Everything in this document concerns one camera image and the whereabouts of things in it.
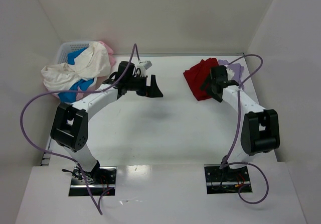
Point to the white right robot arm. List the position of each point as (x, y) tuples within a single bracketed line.
[(257, 130)]

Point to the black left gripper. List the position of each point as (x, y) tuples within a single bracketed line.
[(148, 87)]

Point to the cream white t shirt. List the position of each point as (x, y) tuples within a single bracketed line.
[(55, 76)]

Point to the red t shirt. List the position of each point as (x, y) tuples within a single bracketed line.
[(196, 76)]

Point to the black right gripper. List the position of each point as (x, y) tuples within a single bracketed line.
[(209, 84)]

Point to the blue t shirt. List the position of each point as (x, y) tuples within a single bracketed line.
[(78, 83)]

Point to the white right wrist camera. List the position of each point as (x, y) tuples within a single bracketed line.
[(230, 74)]

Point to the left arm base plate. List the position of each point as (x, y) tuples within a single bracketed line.
[(106, 181)]

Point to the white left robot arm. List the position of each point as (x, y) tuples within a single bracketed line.
[(70, 126)]

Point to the white plastic laundry basket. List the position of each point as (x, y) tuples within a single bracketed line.
[(69, 47)]

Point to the folded purple t shirt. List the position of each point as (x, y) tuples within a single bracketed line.
[(236, 67)]

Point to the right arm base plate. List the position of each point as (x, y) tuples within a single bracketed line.
[(226, 181)]

